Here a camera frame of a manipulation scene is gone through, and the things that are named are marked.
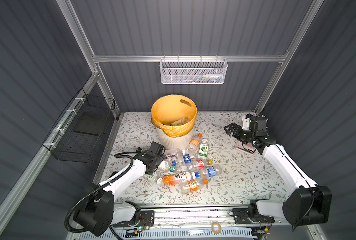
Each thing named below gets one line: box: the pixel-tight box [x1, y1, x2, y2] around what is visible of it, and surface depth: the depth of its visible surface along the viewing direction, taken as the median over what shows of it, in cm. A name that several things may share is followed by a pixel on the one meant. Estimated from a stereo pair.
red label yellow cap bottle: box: [187, 159, 213, 171], surface depth 88 cm
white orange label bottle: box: [158, 160, 170, 171], surface depth 88 cm
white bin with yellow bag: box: [151, 94, 198, 150], surface depth 91 cm
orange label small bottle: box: [180, 179, 200, 194], surface depth 81 cm
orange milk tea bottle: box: [163, 171, 196, 187], surface depth 84 cm
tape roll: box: [211, 222, 222, 234], surface depth 72 cm
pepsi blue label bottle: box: [182, 149, 192, 165], surface depth 91 cm
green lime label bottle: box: [198, 138, 209, 160], surface depth 96 cm
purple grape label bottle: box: [163, 148, 182, 161], surface depth 95 cm
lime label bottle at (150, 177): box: [142, 171, 157, 181], surface depth 85 cm
